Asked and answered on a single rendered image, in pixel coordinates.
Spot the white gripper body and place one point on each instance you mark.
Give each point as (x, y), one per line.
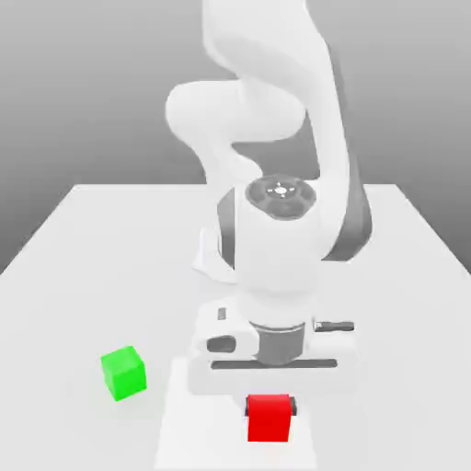
(272, 379)

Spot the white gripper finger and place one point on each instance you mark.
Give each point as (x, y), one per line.
(293, 407)
(246, 406)

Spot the small red cube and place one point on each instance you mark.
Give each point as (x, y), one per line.
(268, 419)

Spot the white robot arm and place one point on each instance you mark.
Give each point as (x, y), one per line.
(276, 250)

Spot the small green cube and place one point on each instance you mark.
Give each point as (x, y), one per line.
(124, 373)

